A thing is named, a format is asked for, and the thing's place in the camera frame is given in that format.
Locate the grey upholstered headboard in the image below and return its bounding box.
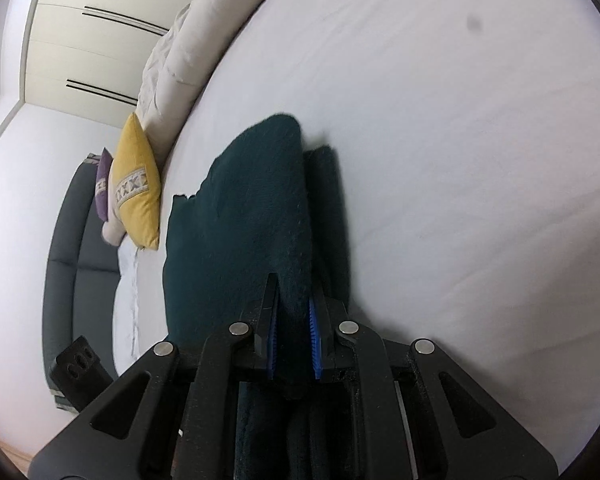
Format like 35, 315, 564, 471
42, 157, 124, 412

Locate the cream wardrobe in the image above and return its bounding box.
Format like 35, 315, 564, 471
22, 0, 217, 124

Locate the dark green sweater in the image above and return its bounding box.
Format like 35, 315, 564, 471
162, 112, 367, 480

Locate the bed with white sheet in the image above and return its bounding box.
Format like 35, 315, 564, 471
112, 0, 600, 480

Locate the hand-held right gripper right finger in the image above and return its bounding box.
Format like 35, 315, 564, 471
307, 295, 562, 480

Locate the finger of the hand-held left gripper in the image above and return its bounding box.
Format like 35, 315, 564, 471
50, 335, 120, 412

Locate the beige pillow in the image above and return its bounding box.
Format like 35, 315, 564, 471
101, 195, 129, 247

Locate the purple pillow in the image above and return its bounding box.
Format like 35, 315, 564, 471
94, 147, 115, 221

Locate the yellow patterned pillow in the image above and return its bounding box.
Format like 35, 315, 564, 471
108, 112, 162, 251

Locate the beige duvet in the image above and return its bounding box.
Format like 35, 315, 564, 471
135, 0, 302, 157

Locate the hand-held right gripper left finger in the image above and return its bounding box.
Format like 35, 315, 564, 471
27, 273, 281, 480

